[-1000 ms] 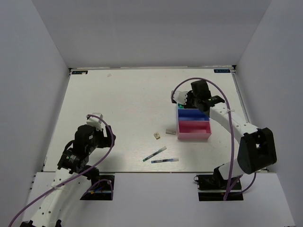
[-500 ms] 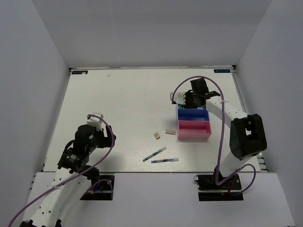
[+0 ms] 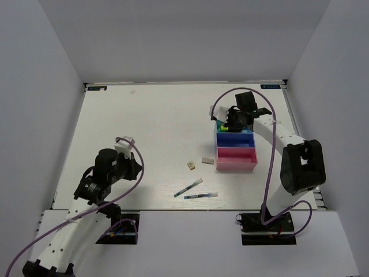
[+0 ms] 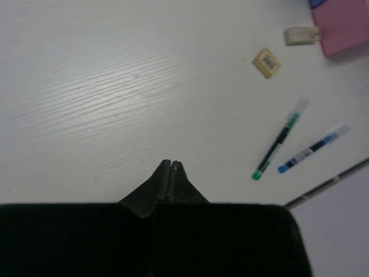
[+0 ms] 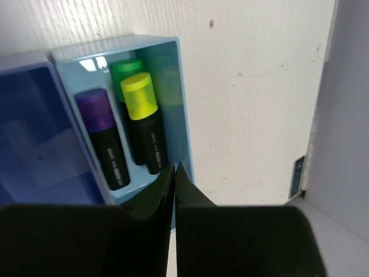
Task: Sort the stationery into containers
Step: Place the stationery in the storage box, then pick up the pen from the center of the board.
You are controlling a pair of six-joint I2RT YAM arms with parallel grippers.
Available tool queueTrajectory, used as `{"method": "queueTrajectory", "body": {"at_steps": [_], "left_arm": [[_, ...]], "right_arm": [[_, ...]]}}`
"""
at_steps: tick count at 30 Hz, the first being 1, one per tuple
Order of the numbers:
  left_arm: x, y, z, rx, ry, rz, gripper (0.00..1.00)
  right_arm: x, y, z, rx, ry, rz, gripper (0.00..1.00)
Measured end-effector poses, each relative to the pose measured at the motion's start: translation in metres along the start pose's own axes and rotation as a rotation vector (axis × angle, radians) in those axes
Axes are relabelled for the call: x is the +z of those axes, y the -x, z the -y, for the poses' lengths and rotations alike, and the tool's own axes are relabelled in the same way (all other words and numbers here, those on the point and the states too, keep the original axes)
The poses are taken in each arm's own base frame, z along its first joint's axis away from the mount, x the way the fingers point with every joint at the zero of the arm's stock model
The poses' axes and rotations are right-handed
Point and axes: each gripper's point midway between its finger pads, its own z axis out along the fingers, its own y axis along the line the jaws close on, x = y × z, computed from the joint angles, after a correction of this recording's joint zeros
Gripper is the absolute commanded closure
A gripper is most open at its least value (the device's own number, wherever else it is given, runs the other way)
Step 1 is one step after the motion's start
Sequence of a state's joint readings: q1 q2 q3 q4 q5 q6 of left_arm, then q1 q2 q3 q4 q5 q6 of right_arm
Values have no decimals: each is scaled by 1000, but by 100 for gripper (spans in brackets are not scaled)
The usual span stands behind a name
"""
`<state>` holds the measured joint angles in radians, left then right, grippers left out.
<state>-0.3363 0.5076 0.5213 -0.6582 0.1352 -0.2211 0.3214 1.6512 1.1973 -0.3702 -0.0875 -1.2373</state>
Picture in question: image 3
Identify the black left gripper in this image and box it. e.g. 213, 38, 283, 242
109, 150, 143, 183

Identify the green gel pen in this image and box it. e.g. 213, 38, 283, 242
174, 178, 203, 197

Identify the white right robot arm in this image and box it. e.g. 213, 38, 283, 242
236, 88, 326, 230

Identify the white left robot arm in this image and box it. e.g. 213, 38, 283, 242
22, 143, 144, 276

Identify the three-compartment colour container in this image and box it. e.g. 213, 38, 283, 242
214, 126, 258, 172

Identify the right corner label sticker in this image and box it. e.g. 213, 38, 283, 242
260, 84, 281, 89

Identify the corner label sticker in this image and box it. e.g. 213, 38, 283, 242
87, 86, 107, 91
260, 84, 281, 89

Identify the grey wrapped eraser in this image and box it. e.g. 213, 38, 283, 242
201, 158, 214, 164

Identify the small beige eraser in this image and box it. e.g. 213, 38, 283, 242
187, 162, 195, 170

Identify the left corner label sticker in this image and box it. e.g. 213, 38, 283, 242
87, 86, 107, 91

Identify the blue gel pen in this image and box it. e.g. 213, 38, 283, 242
184, 193, 218, 200

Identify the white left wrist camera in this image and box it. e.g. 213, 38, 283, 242
114, 136, 135, 159

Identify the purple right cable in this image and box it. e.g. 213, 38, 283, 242
212, 87, 312, 239

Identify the purple cable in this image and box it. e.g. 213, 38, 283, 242
212, 87, 312, 239
5, 137, 145, 277

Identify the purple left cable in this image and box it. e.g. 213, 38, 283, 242
5, 137, 145, 277

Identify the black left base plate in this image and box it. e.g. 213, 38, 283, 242
96, 213, 140, 245

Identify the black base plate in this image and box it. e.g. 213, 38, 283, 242
96, 213, 140, 245
235, 212, 297, 246

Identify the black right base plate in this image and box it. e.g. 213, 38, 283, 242
235, 212, 297, 246

